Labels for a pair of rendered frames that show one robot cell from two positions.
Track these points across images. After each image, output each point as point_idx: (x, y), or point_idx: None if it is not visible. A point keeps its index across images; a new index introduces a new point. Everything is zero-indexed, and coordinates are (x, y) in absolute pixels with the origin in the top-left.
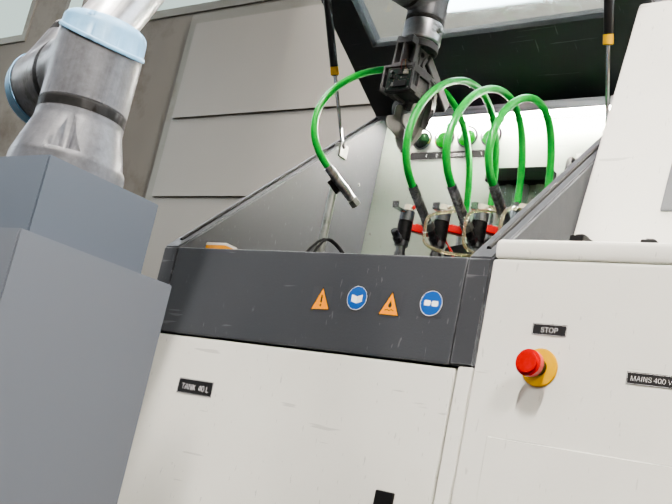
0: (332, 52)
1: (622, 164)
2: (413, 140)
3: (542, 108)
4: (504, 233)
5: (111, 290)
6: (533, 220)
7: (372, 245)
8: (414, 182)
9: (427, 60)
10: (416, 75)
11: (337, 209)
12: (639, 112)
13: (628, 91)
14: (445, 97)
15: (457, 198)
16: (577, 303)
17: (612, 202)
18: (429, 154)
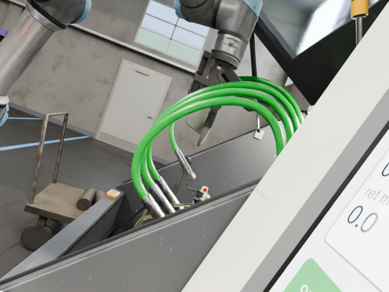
0: (252, 69)
1: (259, 207)
2: (200, 137)
3: (256, 111)
4: (31, 270)
5: None
6: (72, 263)
7: None
8: (154, 175)
9: (224, 69)
10: (199, 84)
11: (251, 171)
12: (323, 120)
13: (337, 84)
14: (252, 99)
15: (156, 199)
16: None
17: (216, 265)
18: None
